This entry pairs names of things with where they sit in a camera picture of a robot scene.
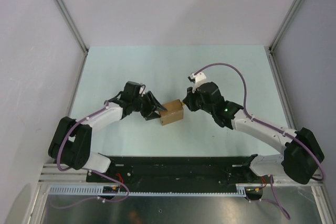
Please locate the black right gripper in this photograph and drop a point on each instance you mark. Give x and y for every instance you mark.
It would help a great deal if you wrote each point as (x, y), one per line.
(189, 98)

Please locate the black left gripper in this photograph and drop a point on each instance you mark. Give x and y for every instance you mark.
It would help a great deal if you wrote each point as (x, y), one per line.
(151, 103)

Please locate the brown cardboard express box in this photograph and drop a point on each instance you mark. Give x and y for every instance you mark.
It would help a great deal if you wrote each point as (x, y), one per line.
(174, 113)

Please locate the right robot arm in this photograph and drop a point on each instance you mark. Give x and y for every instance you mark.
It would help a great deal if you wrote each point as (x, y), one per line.
(298, 152)

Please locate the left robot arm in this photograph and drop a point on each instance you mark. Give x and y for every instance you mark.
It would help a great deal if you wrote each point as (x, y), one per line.
(71, 143)

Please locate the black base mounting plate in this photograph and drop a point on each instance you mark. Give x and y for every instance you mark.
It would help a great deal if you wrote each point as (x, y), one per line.
(163, 186)

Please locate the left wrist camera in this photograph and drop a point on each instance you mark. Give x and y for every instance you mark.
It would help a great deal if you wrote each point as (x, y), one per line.
(142, 89)

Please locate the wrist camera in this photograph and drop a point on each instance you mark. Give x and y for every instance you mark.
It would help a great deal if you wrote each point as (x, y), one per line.
(197, 79)
(142, 89)

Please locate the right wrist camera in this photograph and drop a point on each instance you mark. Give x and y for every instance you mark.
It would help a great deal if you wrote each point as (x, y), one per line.
(197, 79)

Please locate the white slotted cable duct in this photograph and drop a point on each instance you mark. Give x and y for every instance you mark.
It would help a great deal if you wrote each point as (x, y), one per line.
(100, 190)

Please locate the left aluminium corner post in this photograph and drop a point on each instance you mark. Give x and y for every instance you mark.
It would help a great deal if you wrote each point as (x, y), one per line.
(61, 5)

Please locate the aluminium corner post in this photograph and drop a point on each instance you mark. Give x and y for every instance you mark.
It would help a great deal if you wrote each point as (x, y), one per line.
(61, 5)
(288, 19)

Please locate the right aluminium corner post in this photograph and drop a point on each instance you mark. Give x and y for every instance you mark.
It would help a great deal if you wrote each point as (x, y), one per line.
(288, 19)

